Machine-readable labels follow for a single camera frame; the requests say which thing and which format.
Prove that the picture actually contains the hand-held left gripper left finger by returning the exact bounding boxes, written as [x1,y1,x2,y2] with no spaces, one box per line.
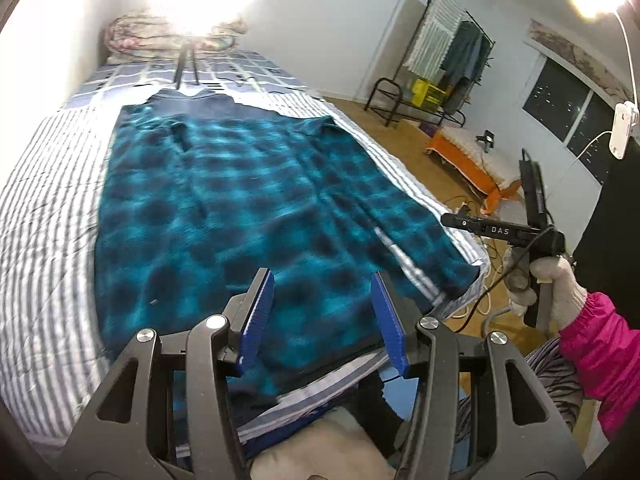
[50,267,276,480]

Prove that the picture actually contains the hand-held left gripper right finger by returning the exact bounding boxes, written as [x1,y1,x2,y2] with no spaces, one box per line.
[370,271,586,480]

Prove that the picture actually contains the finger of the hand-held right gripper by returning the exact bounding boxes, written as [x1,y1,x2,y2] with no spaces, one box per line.
[441,212,484,234]

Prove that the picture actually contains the teal plaid fleece robe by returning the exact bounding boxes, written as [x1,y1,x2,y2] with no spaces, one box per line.
[95,89,481,406]

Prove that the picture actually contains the person's right hand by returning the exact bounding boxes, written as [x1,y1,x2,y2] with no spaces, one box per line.
[505,249,589,332]

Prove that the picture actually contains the white bench cushion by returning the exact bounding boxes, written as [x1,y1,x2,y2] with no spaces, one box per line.
[437,127,523,188]

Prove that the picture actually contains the orange bench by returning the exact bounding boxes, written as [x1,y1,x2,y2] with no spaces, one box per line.
[425,125,523,216]

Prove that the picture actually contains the dark cloth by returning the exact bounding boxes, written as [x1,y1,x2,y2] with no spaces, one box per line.
[572,135,640,306]

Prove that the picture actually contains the dark window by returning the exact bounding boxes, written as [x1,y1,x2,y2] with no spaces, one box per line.
[522,55,638,181]

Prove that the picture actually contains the white clip device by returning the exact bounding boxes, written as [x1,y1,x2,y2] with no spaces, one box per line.
[607,102,640,160]

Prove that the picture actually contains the yellow plastic crate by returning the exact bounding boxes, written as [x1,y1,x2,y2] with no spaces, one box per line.
[410,78,448,108]

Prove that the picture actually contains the beige cloth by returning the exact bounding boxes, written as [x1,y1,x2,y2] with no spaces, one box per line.
[260,405,396,480]

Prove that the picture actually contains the teal hanging garment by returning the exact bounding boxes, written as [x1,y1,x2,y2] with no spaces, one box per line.
[440,20,493,116]

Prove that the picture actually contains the white hanging towel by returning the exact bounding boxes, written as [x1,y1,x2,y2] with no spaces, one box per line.
[405,0,463,78]

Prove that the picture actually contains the blue white striped blanket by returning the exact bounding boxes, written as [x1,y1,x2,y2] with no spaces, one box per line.
[0,95,493,441]

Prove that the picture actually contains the blue checkered bed sheet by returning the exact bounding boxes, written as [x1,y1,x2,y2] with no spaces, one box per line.
[65,50,321,111]

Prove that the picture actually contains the black tripod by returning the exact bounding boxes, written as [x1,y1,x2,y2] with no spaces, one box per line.
[172,40,201,91]

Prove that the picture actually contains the floral folded quilt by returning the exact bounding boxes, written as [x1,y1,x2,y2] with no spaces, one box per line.
[102,12,251,63]

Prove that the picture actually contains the floor cables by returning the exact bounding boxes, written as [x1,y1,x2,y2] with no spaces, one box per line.
[445,200,506,321]

